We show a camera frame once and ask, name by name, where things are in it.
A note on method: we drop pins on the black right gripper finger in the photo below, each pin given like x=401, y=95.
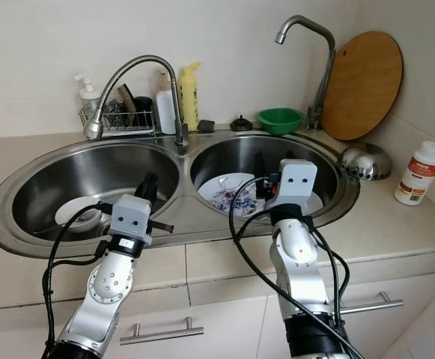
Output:
x=260, y=165

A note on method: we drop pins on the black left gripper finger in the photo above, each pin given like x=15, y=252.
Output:
x=153, y=181
x=141, y=183

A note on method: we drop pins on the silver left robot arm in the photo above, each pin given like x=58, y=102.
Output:
x=111, y=288

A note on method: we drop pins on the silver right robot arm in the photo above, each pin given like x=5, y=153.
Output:
x=296, y=258

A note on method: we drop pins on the floral white plate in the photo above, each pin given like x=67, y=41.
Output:
x=228, y=196

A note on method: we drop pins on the stainless steel double sink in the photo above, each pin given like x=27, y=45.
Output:
x=183, y=215

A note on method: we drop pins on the black sink strainer plug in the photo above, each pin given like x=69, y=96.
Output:
x=241, y=125

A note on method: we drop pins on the green plastic bowl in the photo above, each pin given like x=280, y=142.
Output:
x=280, y=118

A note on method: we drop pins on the small black block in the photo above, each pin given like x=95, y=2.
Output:
x=206, y=126

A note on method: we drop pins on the plain white bottle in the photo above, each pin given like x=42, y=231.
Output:
x=165, y=112

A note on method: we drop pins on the small white bowl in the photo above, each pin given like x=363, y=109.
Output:
x=76, y=213

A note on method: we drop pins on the dark scrubbing brush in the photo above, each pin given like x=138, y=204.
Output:
x=129, y=103

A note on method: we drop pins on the yellow detergent bottle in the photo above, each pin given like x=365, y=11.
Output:
x=189, y=97

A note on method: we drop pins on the clear pump soap bottle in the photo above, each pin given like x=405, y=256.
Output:
x=88, y=100

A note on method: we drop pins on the stainless steel bowl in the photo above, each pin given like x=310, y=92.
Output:
x=367, y=159

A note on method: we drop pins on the tall steel gooseneck faucet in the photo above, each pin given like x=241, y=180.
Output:
x=330, y=63

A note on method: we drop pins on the round wooden cutting board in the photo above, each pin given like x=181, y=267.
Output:
x=363, y=86

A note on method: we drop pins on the white cabinet drawer front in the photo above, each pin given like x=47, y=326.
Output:
x=397, y=288
x=217, y=329

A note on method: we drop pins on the white bottle orange label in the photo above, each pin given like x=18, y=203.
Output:
x=419, y=173

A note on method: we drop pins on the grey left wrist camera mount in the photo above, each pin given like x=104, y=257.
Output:
x=132, y=217

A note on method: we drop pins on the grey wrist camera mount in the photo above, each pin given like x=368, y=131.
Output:
x=132, y=217
x=293, y=182

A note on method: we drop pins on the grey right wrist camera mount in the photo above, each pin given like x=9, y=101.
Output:
x=293, y=182

